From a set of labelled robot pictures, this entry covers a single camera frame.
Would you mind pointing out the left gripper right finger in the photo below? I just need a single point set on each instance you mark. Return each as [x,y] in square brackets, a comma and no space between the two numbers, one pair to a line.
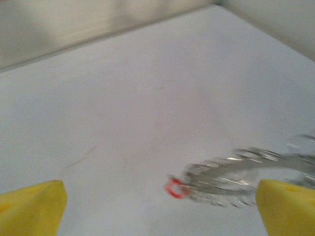
[288,211]

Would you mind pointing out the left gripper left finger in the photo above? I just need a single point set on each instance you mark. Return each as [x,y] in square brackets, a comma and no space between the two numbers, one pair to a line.
[32,211]

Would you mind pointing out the silver keyring disc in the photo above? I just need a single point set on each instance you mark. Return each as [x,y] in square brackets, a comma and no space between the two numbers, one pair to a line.
[221,167]

